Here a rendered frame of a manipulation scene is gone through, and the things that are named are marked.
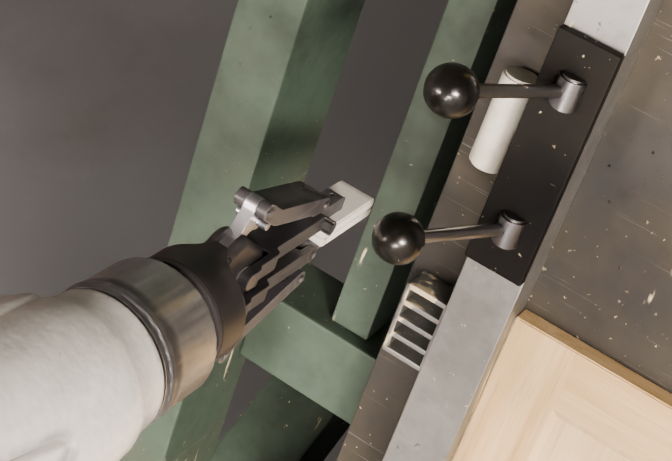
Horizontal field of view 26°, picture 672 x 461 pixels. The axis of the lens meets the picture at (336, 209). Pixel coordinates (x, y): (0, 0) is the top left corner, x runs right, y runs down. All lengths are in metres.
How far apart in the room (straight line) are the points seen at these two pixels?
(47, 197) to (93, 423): 2.09
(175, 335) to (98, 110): 2.14
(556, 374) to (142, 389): 0.46
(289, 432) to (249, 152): 0.56
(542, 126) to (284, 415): 0.72
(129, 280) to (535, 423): 0.47
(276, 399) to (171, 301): 0.88
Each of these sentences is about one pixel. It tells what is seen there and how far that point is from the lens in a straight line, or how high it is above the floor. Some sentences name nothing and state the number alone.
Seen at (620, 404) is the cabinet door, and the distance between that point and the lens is 1.16.
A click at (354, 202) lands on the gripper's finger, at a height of 1.45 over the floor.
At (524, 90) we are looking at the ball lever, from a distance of 1.01.
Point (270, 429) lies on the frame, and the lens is 1.68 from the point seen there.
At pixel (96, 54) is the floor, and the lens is 3.03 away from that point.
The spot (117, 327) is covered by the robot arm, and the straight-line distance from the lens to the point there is 0.79.
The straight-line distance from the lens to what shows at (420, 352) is 1.20.
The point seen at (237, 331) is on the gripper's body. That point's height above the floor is 1.54.
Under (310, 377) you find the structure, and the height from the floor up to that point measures 1.11.
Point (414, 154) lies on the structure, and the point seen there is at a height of 1.31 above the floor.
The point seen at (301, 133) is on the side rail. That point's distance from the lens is 1.24.
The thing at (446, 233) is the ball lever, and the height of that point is 1.43.
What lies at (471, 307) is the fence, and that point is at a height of 1.32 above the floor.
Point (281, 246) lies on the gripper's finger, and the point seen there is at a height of 1.51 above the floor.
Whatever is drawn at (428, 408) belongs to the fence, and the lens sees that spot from 1.21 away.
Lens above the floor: 2.32
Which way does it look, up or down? 57 degrees down
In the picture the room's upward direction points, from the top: straight up
